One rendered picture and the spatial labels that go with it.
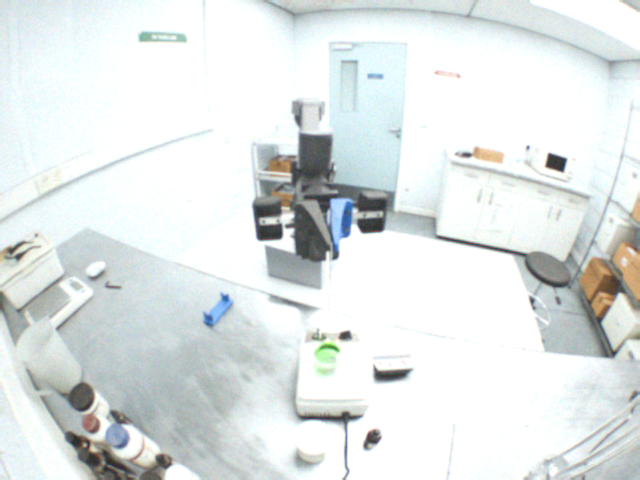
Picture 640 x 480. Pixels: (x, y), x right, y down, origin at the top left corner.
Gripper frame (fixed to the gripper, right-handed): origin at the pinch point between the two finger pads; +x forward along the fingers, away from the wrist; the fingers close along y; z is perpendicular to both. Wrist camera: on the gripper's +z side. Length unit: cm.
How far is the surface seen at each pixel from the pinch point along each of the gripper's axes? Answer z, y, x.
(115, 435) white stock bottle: 23.7, 35.9, 16.9
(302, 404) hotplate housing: 28.4, 5.1, 7.9
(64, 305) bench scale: 32, 81, -22
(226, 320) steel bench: 34.7, 22.5, -19.6
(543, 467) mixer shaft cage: 17.8, -23.3, 32.2
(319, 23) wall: -107, -43, -309
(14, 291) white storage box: 27, 111, -23
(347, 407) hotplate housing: 29.5, -2.5, 9.1
